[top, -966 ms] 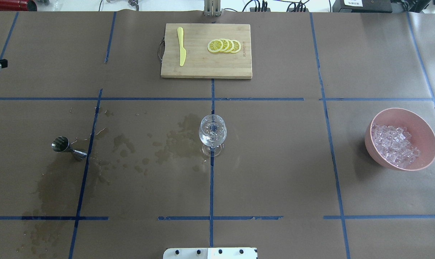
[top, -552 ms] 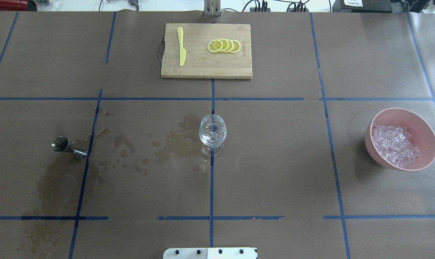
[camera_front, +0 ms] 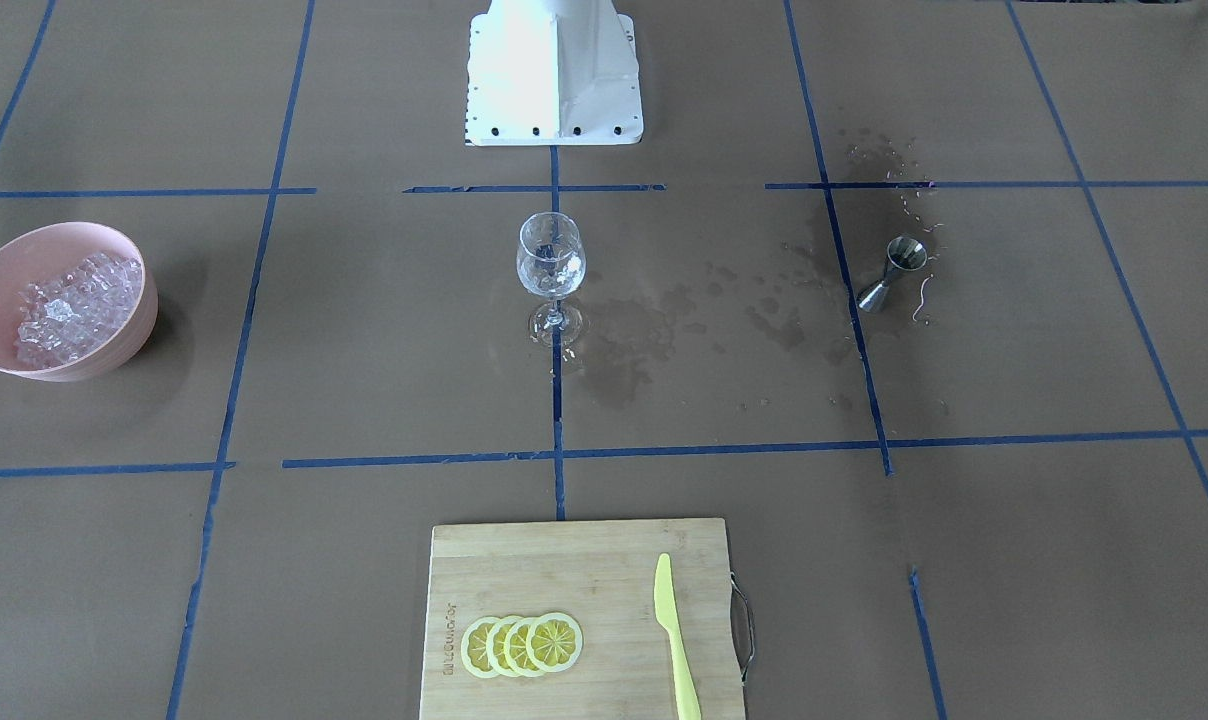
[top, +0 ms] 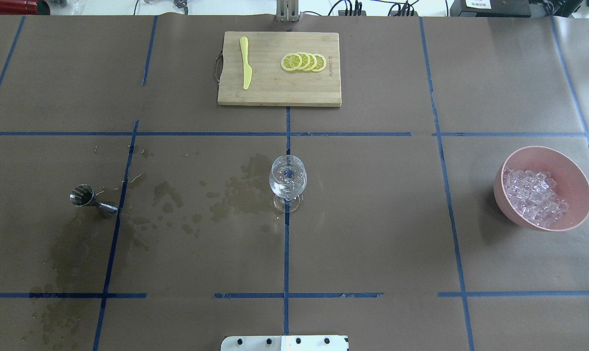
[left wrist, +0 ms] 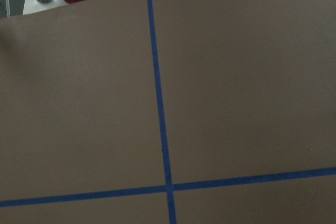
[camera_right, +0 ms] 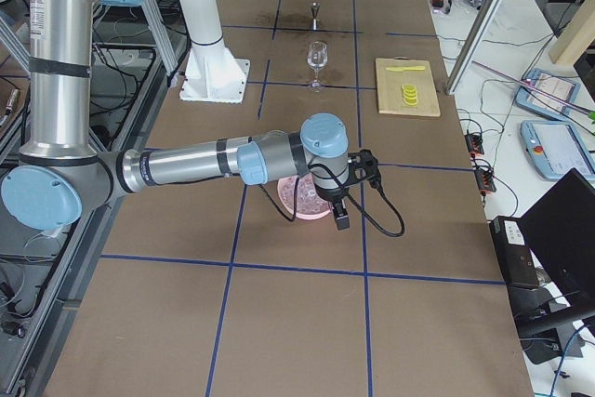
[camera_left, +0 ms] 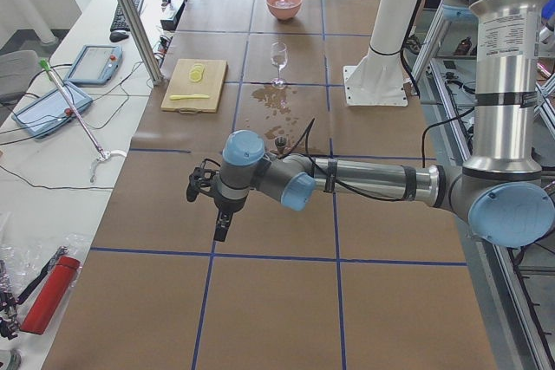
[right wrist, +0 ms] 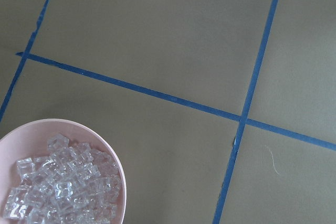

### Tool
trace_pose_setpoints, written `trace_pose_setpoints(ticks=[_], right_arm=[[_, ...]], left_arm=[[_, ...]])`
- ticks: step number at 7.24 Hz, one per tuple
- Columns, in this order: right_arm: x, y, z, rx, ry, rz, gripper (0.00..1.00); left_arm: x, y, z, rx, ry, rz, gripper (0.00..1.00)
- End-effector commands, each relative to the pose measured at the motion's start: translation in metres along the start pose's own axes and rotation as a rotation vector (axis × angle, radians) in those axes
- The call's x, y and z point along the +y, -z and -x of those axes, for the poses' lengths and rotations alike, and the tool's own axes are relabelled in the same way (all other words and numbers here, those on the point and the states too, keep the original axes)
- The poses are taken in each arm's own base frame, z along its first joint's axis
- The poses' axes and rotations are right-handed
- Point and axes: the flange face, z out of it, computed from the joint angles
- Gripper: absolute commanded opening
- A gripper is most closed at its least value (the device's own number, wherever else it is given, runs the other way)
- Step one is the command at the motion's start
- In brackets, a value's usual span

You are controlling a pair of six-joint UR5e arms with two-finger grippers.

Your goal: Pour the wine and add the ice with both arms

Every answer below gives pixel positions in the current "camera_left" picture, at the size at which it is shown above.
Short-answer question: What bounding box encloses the clear wine glass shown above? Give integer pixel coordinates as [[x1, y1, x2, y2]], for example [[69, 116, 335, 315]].
[[271, 42, 288, 89]]

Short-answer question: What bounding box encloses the near blue teach pendant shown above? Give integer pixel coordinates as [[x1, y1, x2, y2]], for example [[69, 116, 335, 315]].
[[11, 82, 93, 138]]

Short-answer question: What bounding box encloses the pile of clear ice cubes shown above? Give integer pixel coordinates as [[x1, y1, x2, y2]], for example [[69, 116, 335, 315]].
[[273, 0, 296, 9]]

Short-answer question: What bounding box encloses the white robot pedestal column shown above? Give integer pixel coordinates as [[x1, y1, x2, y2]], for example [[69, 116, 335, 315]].
[[368, 0, 419, 69]]

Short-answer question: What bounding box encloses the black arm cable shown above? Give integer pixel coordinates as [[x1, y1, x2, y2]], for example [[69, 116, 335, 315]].
[[285, 117, 476, 196]]

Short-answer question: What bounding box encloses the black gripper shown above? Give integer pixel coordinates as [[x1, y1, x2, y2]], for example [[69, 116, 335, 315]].
[[214, 194, 246, 242]]

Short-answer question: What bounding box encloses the far blue teach pendant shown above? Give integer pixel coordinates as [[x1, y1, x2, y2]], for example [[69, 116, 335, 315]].
[[65, 45, 122, 87]]

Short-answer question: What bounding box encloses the pink bowl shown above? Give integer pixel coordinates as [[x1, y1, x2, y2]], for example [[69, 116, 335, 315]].
[[265, 0, 303, 21]]

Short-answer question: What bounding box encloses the yellow plastic knife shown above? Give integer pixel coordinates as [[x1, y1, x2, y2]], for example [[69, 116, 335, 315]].
[[169, 94, 211, 101]]

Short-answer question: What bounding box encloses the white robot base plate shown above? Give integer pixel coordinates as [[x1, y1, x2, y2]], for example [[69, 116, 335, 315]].
[[343, 64, 408, 107]]

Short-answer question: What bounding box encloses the aluminium frame post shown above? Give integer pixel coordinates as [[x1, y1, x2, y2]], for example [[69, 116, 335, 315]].
[[117, 0, 164, 86]]

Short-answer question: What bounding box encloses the steel cocktail jigger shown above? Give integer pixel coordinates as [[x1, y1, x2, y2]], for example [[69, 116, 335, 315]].
[[274, 136, 289, 159]]

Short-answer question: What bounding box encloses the black keyboard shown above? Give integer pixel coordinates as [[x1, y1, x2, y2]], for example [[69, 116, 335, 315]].
[[109, 0, 147, 33]]

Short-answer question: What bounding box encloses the bamboo cutting board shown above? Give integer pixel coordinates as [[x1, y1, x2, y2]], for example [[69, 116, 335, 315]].
[[160, 59, 227, 113]]

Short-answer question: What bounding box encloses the black computer mouse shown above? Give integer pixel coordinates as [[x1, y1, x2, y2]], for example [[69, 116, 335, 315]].
[[109, 29, 129, 42]]

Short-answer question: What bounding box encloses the red cylinder bottle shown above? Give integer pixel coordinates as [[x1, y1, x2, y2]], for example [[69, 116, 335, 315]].
[[20, 256, 81, 334]]

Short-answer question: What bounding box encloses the metal grabber stick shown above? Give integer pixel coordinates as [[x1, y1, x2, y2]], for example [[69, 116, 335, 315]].
[[39, 59, 127, 184]]

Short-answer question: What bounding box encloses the blue teach pendant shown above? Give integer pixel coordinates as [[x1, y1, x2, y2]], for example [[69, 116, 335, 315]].
[[11, 82, 93, 138], [65, 45, 122, 87]]

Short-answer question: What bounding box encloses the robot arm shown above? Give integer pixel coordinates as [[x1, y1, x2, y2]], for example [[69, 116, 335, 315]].
[[209, 0, 554, 248]]

